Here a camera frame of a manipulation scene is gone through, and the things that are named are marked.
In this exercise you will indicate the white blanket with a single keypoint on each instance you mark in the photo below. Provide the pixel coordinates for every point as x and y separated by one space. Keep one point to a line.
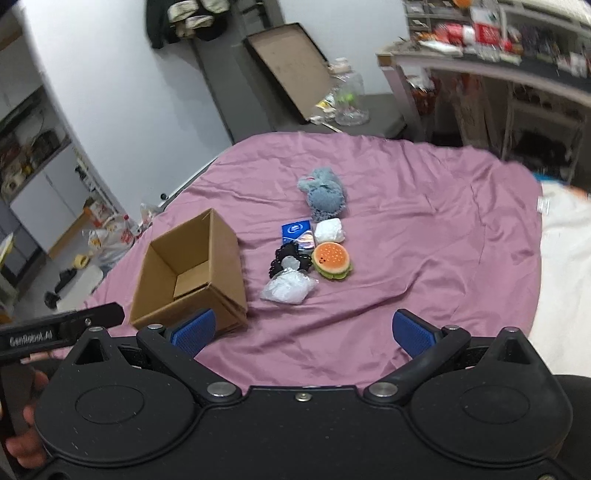
561 328

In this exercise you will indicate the white rolled towel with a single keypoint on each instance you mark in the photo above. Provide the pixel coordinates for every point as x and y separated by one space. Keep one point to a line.
329 230

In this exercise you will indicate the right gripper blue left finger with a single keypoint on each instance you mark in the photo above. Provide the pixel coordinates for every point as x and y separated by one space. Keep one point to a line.
172 351

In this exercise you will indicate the hamburger plush toy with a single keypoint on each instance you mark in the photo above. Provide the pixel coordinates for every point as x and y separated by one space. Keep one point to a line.
332 261

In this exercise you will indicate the white storage cabinet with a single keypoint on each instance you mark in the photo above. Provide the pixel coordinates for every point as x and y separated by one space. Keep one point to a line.
45 184

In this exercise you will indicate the person's left hand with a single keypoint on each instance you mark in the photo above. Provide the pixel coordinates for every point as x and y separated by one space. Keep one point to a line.
22 385

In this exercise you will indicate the black and beige jacket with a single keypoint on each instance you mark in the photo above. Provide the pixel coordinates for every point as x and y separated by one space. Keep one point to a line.
170 21

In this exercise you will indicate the clear glass jar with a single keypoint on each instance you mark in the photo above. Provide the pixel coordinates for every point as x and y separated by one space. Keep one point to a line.
349 94

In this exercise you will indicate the white plastic shopping bag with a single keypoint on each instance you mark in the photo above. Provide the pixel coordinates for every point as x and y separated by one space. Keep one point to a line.
109 243

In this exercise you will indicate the blue tissue packet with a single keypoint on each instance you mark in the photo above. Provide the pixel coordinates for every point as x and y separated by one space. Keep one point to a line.
300 233

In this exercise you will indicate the yellow tape roll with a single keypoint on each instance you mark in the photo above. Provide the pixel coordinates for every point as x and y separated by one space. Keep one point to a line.
81 261

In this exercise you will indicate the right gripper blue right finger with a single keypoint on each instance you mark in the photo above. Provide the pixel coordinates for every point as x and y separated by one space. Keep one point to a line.
432 351

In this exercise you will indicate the brown framed board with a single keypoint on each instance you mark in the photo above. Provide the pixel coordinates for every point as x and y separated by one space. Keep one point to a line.
295 66

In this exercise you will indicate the grey plush toy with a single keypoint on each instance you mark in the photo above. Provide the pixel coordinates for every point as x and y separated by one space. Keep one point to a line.
324 193

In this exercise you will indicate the clear bag white stuffing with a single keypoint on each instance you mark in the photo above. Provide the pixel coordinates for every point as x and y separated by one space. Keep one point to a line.
289 287

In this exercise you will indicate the pink bed sheet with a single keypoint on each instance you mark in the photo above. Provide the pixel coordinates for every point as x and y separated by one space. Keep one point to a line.
452 235

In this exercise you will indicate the brown cardboard box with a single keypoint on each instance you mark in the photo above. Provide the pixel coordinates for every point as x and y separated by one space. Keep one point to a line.
194 266

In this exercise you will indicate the black knitted soft item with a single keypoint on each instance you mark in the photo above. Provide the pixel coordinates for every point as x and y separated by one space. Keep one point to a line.
289 257

